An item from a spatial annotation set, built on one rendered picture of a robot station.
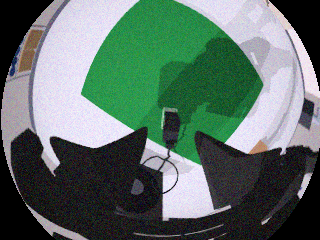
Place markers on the green circuit board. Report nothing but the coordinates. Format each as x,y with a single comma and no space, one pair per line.
163,56

